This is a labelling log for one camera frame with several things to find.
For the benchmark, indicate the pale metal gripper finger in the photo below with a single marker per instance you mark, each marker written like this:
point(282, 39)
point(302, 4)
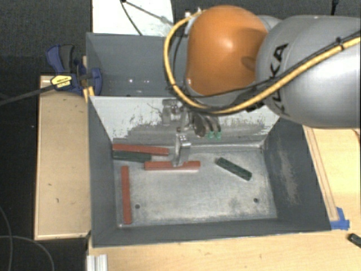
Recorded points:
point(186, 152)
point(177, 154)

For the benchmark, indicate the pale wood flat board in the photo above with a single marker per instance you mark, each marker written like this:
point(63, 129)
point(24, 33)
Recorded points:
point(62, 162)

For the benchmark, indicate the dark green flat block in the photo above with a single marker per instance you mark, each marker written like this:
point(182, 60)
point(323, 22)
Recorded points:
point(131, 157)
point(234, 169)

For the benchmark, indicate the red-brown flat block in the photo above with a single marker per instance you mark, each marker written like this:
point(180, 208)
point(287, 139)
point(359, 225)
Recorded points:
point(141, 149)
point(160, 166)
point(126, 196)

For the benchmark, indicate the grey metal bin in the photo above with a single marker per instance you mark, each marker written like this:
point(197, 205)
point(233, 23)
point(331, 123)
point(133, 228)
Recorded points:
point(197, 196)

